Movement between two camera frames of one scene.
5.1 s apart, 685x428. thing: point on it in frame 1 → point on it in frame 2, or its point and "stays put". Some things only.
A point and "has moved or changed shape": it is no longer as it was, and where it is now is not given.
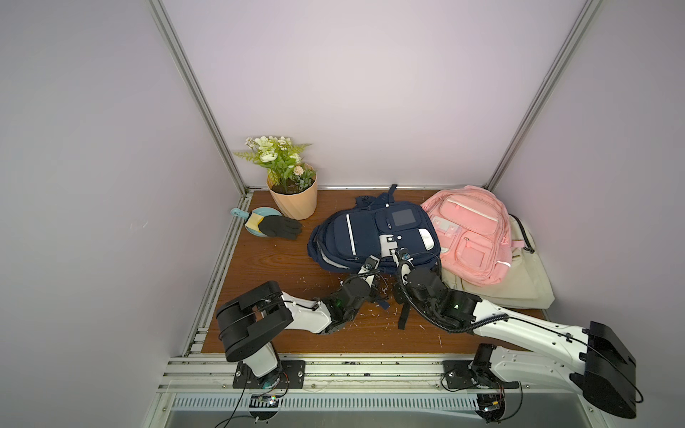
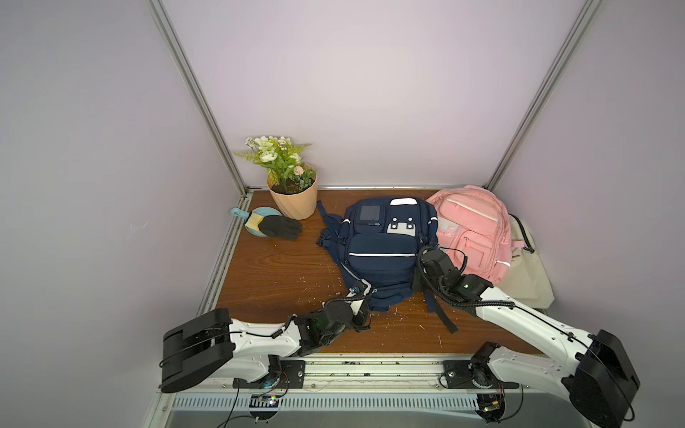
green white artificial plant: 282,158 stays put
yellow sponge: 253,220 stays put
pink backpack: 474,229 stays put
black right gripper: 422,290 → 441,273
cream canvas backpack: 526,285 stays put
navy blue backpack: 377,226 has moved or changed shape
